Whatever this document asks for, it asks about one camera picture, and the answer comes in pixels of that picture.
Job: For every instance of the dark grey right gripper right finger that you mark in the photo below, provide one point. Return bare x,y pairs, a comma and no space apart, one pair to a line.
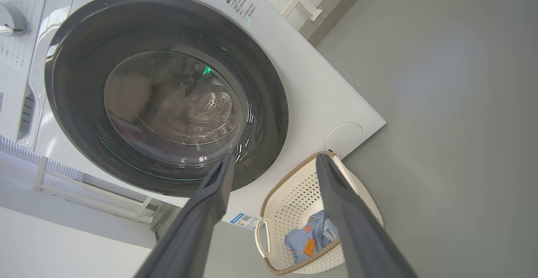
357,231

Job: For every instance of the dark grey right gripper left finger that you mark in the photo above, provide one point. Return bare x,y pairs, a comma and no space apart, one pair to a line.
197,227

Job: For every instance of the blue garment with orange patches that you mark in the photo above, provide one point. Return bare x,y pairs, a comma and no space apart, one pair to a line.
302,240

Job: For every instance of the washing machine glass door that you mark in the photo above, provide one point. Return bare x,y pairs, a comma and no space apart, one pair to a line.
84,59

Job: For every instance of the white front-load washing machine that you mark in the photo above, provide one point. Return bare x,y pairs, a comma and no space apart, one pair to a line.
319,93

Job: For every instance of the white washing machine control dial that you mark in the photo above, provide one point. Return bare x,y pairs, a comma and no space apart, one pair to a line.
12,19

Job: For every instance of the blue energy label sticker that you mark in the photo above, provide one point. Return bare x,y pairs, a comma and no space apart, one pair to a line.
244,221

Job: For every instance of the cream perforated laundry basket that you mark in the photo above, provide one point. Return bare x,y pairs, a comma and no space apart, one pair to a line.
294,198

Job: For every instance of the round white filter cover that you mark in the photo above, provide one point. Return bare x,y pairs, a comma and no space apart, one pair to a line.
344,140

